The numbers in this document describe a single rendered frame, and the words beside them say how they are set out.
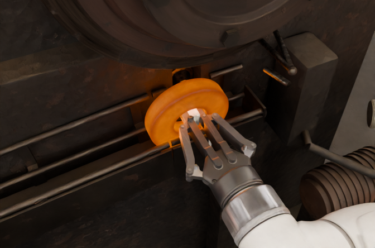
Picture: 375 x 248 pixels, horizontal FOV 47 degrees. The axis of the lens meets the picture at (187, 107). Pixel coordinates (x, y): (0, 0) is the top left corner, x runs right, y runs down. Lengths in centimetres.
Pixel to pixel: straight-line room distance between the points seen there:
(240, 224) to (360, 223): 17
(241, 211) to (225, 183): 5
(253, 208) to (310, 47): 38
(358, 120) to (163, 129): 127
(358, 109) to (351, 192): 98
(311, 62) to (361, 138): 104
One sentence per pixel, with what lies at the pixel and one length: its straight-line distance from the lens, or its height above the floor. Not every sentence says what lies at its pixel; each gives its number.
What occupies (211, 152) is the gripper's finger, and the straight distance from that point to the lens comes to 69.
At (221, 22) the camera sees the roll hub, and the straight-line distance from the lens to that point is 52.
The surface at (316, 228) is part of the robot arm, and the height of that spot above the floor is 78.
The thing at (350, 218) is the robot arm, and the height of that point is 76.
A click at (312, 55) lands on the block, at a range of 85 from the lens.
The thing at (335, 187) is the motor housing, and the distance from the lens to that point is 99.
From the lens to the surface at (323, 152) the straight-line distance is 96.
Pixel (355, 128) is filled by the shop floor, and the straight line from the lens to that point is 187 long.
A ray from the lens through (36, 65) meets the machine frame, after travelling 73.
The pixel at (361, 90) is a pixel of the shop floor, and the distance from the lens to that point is 205.
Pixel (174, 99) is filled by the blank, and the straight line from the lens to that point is 71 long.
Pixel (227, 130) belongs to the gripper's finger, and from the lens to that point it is 73.
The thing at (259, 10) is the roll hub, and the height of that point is 102.
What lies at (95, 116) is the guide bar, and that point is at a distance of 78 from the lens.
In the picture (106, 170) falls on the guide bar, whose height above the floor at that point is 70.
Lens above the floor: 132
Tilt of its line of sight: 46 degrees down
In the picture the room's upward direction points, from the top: straight up
